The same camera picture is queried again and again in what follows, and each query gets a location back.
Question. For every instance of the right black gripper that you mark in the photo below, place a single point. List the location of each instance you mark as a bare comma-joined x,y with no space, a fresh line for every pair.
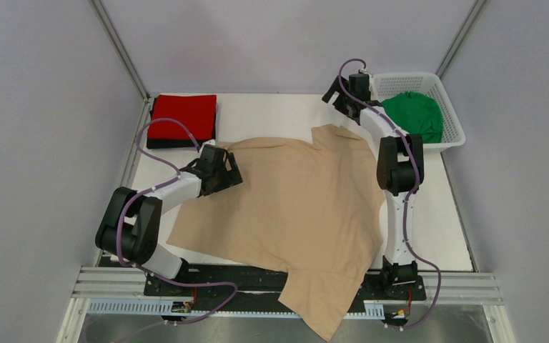
338,104

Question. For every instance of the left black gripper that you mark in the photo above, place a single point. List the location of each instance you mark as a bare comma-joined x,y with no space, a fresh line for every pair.
227,181

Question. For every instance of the beige t shirt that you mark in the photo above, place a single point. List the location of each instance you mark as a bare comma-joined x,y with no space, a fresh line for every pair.
309,209

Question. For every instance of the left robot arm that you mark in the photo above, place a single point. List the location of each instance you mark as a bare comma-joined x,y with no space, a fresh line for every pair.
130,226

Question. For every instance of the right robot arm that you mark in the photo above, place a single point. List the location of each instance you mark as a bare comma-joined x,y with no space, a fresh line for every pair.
399,173

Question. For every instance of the white plastic basket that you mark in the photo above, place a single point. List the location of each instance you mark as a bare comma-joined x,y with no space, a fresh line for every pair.
388,85

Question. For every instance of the folded red t shirt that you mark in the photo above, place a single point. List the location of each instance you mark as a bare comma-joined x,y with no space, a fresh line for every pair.
183,117

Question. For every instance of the green t shirt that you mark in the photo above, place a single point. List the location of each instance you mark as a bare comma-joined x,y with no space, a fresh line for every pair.
416,113

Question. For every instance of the folded black t shirt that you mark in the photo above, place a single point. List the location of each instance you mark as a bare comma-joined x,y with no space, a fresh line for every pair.
179,143

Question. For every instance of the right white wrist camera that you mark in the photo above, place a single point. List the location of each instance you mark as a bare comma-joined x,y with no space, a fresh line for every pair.
366,72

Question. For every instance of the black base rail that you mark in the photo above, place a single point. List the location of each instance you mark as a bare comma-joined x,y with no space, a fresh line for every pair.
259,289

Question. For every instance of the right aluminium frame post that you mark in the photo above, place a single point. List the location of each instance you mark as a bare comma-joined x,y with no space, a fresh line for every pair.
461,35

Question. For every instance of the aluminium frame post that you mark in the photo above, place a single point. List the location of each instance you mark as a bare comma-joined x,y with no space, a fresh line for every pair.
461,35
108,25

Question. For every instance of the left aluminium frame post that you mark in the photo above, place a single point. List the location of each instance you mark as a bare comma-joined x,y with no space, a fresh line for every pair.
108,25

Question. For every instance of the white slotted cable duct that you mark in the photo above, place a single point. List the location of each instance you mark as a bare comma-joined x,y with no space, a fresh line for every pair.
171,309

